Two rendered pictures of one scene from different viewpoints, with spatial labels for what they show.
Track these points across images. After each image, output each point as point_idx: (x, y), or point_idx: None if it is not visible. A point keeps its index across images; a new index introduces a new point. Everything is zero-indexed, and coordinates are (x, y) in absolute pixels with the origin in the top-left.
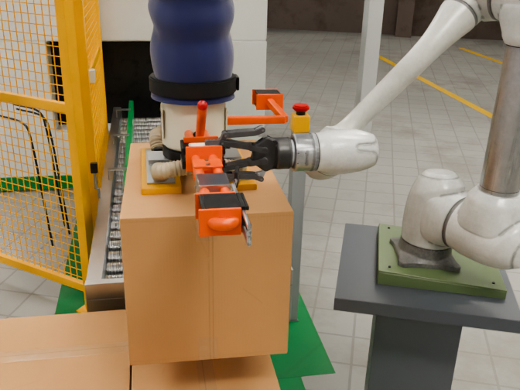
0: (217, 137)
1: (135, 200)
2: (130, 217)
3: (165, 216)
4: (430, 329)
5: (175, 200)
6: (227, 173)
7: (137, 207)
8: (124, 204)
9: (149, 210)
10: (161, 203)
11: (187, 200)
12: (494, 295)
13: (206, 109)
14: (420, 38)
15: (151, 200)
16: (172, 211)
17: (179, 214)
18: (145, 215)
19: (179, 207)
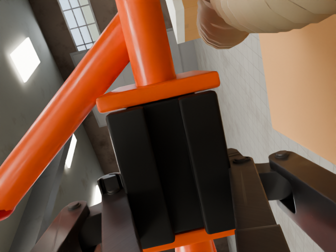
0: (102, 112)
1: (268, 46)
2: (279, 131)
3: (311, 150)
4: None
5: (313, 46)
6: (281, 202)
7: (276, 86)
8: (264, 65)
9: (290, 109)
10: (297, 71)
11: (335, 49)
12: None
13: (3, 208)
14: None
15: (283, 48)
16: (318, 130)
17: (329, 155)
18: (289, 131)
19: (325, 108)
